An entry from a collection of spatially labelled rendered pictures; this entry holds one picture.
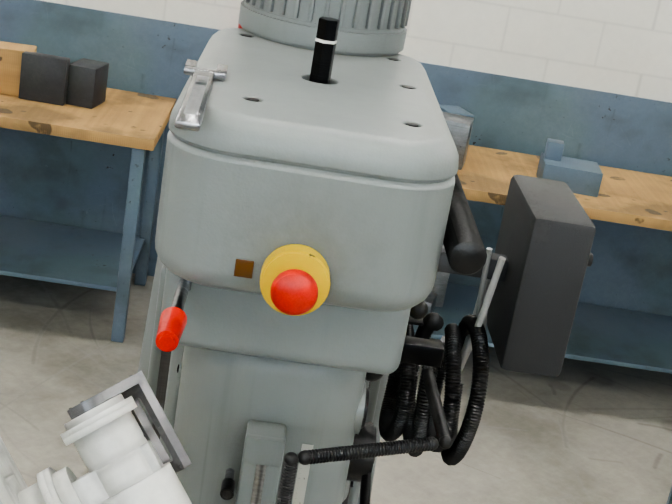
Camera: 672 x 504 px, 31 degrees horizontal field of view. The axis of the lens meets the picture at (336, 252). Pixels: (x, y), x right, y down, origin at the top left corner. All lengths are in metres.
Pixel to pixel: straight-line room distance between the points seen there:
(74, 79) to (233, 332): 3.98
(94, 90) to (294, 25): 3.75
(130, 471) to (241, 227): 0.23
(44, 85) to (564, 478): 2.56
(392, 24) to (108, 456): 0.66
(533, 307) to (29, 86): 3.80
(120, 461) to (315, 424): 0.34
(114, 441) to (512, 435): 3.99
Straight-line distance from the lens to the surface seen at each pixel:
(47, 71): 5.10
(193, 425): 1.29
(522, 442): 4.87
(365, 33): 1.40
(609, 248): 5.88
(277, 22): 1.39
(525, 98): 5.60
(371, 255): 1.05
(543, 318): 1.55
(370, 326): 1.18
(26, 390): 4.67
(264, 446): 1.23
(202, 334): 1.19
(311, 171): 1.03
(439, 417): 1.26
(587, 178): 5.07
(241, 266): 1.06
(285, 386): 1.25
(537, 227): 1.51
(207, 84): 1.10
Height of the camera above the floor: 2.13
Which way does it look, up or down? 19 degrees down
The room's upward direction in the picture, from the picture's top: 10 degrees clockwise
